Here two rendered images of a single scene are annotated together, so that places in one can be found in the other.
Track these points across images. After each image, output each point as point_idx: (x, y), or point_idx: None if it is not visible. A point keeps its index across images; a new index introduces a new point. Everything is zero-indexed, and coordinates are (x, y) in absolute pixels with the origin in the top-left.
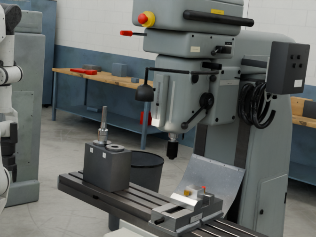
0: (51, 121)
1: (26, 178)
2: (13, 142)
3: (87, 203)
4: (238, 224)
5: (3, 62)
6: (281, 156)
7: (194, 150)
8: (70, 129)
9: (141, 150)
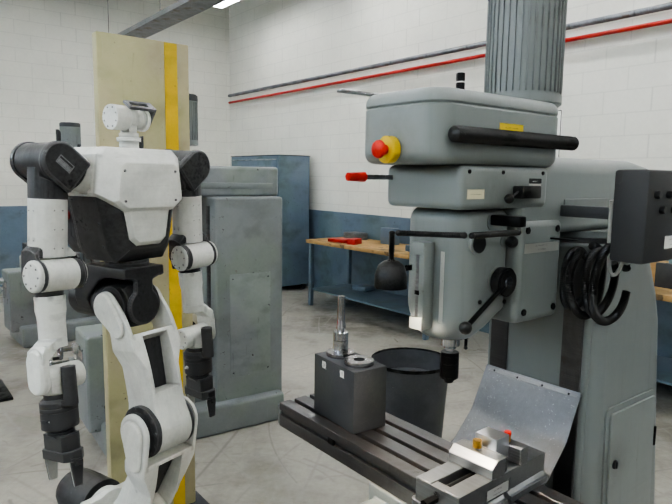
0: (308, 306)
1: (266, 389)
2: (207, 357)
3: None
4: (574, 486)
5: (186, 237)
6: (642, 366)
7: (490, 359)
8: (331, 315)
9: (424, 341)
